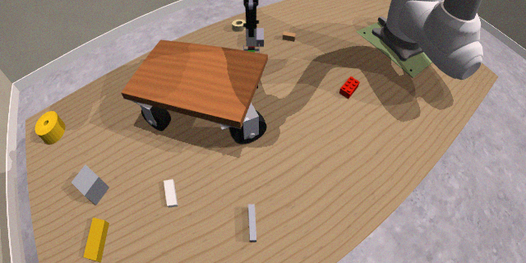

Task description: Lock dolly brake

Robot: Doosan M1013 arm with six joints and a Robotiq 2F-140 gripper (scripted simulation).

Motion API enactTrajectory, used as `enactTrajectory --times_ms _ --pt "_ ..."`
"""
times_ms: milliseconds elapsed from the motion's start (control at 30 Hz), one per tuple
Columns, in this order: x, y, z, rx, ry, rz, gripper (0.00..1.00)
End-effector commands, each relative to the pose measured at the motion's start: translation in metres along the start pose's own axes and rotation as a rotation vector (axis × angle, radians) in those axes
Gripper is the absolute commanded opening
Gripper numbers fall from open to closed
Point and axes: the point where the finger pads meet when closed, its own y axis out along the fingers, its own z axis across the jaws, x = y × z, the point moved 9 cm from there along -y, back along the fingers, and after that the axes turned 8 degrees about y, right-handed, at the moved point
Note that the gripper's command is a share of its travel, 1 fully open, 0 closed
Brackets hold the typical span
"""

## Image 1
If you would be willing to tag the red toy brick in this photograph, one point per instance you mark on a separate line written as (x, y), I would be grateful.
(349, 87)

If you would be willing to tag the yellow cylinder with center hole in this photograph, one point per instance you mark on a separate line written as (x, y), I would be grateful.
(50, 127)

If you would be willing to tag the cream roll of masking tape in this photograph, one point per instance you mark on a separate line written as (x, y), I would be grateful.
(238, 25)

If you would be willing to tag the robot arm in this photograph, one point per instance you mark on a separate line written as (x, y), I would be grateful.
(449, 36)

